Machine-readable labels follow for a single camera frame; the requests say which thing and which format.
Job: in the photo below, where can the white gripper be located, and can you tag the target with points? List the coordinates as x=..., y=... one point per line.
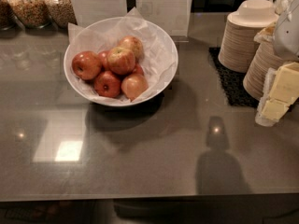
x=288, y=36

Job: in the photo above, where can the small hidden red apple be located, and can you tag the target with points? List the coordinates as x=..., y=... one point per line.
x=138, y=69

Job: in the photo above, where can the pale apple front right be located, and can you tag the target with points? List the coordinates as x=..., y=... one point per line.
x=133, y=85

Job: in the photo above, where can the pale apple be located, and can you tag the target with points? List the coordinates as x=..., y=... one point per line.
x=133, y=85
x=134, y=44

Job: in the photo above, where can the back right pale apple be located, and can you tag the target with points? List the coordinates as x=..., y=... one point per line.
x=134, y=44

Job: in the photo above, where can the white bowl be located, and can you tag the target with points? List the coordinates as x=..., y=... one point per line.
x=168, y=52

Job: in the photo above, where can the top centre red-yellow apple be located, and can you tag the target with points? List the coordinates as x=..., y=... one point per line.
x=121, y=60

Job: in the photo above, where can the red apple front centre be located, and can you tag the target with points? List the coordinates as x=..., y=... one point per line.
x=107, y=84

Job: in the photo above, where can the red apple behind centre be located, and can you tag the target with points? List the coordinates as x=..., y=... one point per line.
x=103, y=57

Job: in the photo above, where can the red apple far left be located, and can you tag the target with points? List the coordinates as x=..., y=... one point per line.
x=86, y=65

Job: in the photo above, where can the right stack paper bowls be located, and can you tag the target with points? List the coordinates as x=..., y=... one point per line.
x=264, y=59

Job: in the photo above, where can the stack paper bowls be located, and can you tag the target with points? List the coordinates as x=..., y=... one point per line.
x=264, y=59
x=238, y=46

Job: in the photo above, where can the black mesh mat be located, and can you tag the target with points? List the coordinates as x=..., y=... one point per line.
x=231, y=83

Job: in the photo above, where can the left stack paper bowls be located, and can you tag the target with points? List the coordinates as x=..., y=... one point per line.
x=238, y=46

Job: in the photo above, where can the white paper liner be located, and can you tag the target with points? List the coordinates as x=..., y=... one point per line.
x=155, y=52

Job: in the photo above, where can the left white sign holder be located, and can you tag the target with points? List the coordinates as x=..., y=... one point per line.
x=88, y=12

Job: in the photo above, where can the right cereal glass jar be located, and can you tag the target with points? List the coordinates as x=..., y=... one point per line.
x=61, y=12

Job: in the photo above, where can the cereal glass jar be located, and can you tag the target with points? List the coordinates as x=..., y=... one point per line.
x=61, y=12
x=6, y=15
x=31, y=13

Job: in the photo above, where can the middle cereal glass jar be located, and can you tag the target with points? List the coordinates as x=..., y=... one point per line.
x=31, y=13

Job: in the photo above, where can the left cereal glass jar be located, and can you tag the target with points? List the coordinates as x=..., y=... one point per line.
x=6, y=15

